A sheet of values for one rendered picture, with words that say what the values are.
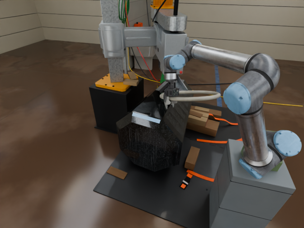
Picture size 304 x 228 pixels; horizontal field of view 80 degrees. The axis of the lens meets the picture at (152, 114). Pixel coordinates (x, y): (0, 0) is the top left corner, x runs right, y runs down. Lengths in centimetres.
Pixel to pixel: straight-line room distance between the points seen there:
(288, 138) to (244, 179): 41
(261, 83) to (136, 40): 198
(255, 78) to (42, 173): 252
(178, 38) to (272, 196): 153
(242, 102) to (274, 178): 93
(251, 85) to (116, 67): 210
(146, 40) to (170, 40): 70
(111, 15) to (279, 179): 229
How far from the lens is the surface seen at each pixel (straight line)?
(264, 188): 157
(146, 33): 255
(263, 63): 83
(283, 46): 744
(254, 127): 91
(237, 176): 147
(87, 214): 224
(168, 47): 194
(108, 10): 248
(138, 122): 191
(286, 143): 129
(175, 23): 188
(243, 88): 75
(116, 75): 268
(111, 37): 245
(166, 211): 215
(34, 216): 244
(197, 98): 132
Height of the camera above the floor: 193
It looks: 35 degrees down
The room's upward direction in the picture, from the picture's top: 1 degrees clockwise
